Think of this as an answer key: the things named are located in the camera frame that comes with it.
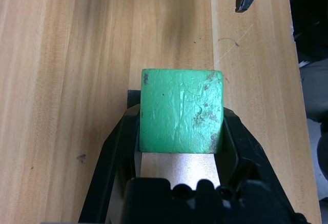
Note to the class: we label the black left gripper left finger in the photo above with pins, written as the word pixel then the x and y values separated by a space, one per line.
pixel 107 157

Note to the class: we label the green wooden block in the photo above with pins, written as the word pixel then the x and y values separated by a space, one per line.
pixel 179 111

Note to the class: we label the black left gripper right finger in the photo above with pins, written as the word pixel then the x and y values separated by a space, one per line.
pixel 246 152

